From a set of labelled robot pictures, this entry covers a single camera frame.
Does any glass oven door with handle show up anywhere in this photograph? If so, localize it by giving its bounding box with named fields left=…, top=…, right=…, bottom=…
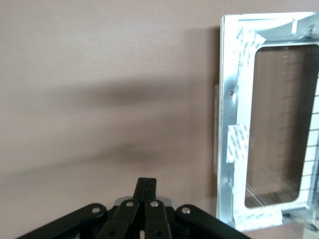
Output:
left=212, top=11, right=319, bottom=232

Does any white printed tape strip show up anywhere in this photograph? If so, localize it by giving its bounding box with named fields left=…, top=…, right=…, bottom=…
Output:
left=232, top=208, right=284, bottom=230
left=234, top=29, right=266, bottom=67
left=225, top=122, right=250, bottom=164

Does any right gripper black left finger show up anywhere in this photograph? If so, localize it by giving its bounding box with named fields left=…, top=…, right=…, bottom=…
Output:
left=14, top=177, right=149, bottom=239

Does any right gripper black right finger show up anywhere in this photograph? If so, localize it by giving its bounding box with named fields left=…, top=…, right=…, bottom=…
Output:
left=140, top=177, right=250, bottom=239

